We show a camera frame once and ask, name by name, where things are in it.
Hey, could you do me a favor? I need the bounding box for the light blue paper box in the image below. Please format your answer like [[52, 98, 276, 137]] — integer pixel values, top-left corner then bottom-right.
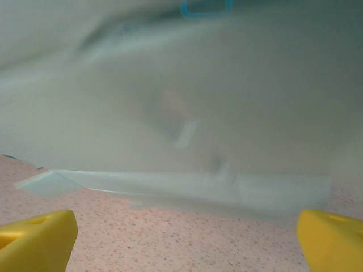
[[0, 19, 363, 221]]

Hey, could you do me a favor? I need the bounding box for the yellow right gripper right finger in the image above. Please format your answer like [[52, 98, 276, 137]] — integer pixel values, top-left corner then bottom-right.
[[296, 209, 363, 272]]

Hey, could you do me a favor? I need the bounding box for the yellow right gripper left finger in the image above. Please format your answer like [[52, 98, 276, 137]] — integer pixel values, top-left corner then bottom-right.
[[0, 209, 79, 272]]

